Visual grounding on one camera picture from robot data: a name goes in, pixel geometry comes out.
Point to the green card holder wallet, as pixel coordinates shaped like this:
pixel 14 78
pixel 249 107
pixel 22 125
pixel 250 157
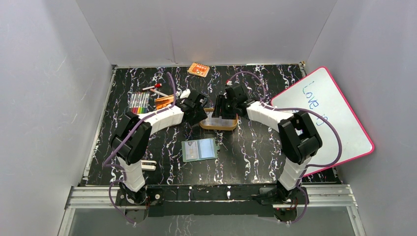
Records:
pixel 217 148

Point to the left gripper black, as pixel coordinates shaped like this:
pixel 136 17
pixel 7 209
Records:
pixel 200 110

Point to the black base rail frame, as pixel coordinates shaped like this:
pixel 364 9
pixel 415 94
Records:
pixel 249 199

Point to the orange paperback book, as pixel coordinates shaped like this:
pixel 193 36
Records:
pixel 163 102

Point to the small orange card box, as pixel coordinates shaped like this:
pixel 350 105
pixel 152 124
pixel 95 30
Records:
pixel 198 69

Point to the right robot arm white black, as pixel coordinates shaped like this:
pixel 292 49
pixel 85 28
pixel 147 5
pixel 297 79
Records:
pixel 299 138

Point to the white VIP card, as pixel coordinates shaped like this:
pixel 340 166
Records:
pixel 190 150

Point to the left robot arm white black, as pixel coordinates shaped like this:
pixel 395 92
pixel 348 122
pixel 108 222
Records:
pixel 130 141

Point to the red capped marker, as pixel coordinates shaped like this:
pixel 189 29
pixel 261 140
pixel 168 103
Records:
pixel 152 87

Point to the pack of coloured markers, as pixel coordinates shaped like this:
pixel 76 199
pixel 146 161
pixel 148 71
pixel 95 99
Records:
pixel 138 103

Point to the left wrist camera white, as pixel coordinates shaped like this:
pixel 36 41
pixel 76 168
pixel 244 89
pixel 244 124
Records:
pixel 184 94

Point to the tan oval tray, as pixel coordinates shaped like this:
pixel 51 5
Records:
pixel 209 112

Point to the white stapler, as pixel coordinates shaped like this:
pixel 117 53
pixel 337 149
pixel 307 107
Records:
pixel 148 165

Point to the pink framed whiteboard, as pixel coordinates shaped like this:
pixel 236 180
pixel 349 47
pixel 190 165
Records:
pixel 319 93

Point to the white marker pen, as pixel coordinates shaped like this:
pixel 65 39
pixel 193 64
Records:
pixel 158 92

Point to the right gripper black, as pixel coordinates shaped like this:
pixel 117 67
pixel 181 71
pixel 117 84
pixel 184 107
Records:
pixel 219 99

